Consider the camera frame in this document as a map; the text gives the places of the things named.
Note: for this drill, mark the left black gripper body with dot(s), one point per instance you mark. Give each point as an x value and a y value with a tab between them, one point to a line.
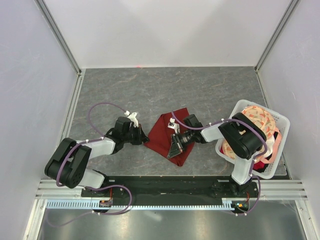
132	136

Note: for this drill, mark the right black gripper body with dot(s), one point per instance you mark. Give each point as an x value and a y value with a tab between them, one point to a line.
184	139

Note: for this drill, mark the dark red cloth napkin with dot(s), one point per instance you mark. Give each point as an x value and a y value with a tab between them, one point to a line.
160	140

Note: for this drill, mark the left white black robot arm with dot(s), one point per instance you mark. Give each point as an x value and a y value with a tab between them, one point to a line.
68	164

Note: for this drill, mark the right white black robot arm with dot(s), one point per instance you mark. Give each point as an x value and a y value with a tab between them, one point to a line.
212	133

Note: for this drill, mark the white plastic laundry basket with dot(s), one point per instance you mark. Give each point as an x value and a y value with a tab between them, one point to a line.
281	130

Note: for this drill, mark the floral peach cloth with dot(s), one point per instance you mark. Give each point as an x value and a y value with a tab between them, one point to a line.
262	120

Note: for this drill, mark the red cloth in basket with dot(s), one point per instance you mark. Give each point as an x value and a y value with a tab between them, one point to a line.
259	167

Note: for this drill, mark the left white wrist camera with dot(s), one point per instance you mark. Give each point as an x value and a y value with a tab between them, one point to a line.
133	118

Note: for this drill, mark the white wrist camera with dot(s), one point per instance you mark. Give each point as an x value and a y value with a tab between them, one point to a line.
133	118
172	124

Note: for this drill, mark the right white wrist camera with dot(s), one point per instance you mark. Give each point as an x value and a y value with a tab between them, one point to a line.
172	124

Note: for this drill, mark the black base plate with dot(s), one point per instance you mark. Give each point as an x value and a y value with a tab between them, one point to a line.
172	190

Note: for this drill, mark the grey slotted cable duct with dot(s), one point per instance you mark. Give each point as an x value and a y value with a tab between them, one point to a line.
97	204

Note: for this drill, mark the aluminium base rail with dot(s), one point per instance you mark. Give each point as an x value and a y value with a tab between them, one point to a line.
47	190

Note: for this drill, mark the left aluminium frame post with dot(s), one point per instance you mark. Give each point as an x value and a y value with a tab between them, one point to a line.
46	13

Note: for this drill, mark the aluminium frame post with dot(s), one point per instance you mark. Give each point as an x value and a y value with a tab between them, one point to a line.
276	33
46	13

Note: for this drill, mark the right aluminium frame post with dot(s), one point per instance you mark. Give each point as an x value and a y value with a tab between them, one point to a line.
276	33

